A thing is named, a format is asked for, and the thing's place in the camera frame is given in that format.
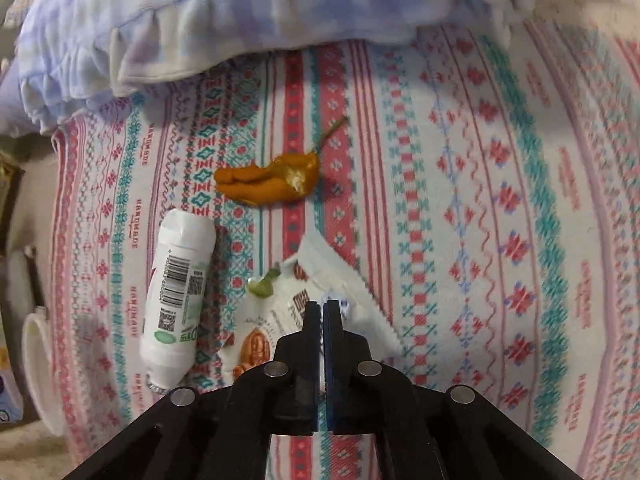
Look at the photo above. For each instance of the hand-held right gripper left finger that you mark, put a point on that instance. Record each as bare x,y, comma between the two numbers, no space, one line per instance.
311,325

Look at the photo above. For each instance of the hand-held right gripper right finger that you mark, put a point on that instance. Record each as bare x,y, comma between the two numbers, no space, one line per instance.
328,340

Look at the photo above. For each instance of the white nut snack wrapper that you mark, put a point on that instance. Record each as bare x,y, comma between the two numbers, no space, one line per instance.
320,270

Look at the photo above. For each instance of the white plastic waste bin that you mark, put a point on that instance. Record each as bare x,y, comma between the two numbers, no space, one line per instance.
40,370

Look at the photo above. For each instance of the small green peel scrap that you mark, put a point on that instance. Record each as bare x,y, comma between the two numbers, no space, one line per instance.
262,285

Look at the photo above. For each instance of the white bottle red stripe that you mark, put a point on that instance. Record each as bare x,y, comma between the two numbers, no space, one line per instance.
175,280

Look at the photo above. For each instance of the orange fruit peel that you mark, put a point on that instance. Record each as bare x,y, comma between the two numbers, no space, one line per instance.
265,175

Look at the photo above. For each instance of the striped patterned rug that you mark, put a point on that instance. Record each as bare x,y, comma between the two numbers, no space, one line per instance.
475,210

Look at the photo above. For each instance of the checked frilled quilt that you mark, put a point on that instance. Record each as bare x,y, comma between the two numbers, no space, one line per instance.
200,10

